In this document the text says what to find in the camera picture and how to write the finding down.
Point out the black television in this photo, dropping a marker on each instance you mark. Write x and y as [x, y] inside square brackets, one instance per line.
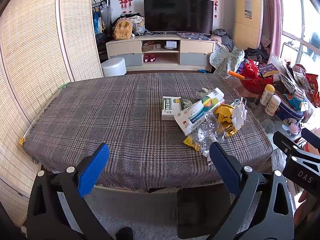
[179, 15]

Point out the orange handle tool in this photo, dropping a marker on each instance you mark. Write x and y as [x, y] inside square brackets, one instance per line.
[234, 74]

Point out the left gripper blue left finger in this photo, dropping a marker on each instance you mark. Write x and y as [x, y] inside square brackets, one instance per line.
[90, 168]

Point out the pink curtain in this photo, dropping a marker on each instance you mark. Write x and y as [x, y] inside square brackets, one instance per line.
[275, 19]

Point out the clear plastic wrapper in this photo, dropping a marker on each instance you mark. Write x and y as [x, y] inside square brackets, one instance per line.
[209, 131]

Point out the black trash bin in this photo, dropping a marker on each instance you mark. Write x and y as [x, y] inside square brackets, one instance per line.
[201, 209]

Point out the dark blue book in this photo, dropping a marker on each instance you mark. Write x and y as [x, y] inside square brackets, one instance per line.
[267, 70]

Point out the yellow backpack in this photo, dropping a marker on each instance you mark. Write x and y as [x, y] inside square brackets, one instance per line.
[123, 30]

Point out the black coat rack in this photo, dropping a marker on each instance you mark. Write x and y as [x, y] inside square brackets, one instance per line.
[101, 16]

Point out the long white medicine box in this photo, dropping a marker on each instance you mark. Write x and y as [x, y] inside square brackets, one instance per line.
[191, 117]

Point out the bamboo folding screen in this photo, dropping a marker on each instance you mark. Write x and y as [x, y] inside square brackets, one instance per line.
[44, 45]

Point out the silver foil pack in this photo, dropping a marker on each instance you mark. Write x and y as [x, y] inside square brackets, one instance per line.
[199, 94]

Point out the floral cloth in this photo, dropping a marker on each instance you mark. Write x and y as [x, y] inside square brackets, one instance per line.
[222, 60]

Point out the small green white box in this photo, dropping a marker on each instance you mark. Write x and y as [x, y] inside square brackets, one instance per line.
[170, 107]

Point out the pink hairbrush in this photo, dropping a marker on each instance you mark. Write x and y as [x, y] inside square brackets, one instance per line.
[293, 129]

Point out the person's right hand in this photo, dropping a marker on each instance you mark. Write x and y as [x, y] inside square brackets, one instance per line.
[307, 202]

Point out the grey plaid tablecloth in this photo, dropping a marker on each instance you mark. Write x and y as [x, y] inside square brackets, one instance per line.
[125, 112]

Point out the blue cookie tin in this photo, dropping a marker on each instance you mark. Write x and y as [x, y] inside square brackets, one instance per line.
[287, 113]

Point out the white round stool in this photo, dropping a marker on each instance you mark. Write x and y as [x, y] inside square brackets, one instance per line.
[114, 67]

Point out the yellow foil wrapper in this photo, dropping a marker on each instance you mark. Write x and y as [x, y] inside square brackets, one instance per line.
[223, 113]

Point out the beige standing air conditioner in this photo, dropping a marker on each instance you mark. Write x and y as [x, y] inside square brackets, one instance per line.
[248, 23]

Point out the yellow cap white bottle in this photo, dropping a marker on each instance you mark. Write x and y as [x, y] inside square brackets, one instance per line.
[267, 94]

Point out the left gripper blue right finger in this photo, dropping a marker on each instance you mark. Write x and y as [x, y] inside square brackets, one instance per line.
[228, 168]

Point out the beige TV cabinet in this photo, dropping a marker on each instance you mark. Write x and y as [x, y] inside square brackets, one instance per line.
[162, 52]

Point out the red plastic basket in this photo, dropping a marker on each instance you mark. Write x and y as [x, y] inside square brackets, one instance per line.
[254, 82]

